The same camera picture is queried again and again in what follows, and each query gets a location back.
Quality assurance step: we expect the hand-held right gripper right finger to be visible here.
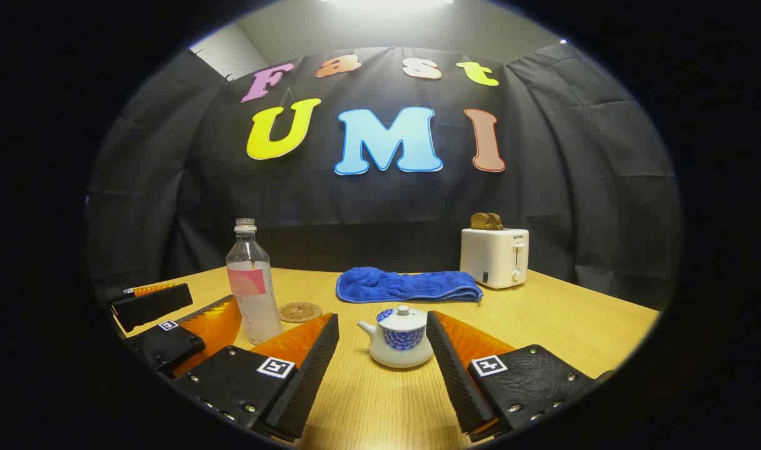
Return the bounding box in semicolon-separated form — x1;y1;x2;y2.
426;310;601;443

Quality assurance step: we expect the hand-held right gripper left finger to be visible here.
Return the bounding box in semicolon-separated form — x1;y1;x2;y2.
171;312;341;440

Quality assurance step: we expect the white blue-patterned teacup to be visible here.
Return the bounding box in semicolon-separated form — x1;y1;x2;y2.
356;317;435;369

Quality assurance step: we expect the round wooden coaster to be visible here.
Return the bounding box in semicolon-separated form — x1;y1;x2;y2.
278;302;323;323

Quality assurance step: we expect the clear plastic water bottle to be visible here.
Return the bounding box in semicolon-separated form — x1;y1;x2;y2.
226;218;284;346

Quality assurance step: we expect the blue folded towel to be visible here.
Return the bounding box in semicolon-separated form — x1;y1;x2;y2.
335;267;484;304

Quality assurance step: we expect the white toaster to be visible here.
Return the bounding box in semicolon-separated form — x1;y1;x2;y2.
460;227;530;289

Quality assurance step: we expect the ceiling light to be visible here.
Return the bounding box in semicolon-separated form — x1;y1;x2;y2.
321;0;456;11

